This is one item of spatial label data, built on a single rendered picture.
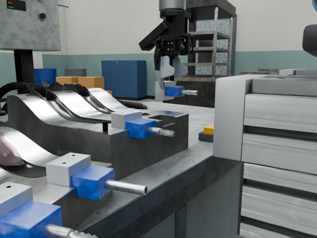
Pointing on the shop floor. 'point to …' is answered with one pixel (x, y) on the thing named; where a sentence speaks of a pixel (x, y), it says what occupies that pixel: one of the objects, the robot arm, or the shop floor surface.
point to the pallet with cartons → (88, 82)
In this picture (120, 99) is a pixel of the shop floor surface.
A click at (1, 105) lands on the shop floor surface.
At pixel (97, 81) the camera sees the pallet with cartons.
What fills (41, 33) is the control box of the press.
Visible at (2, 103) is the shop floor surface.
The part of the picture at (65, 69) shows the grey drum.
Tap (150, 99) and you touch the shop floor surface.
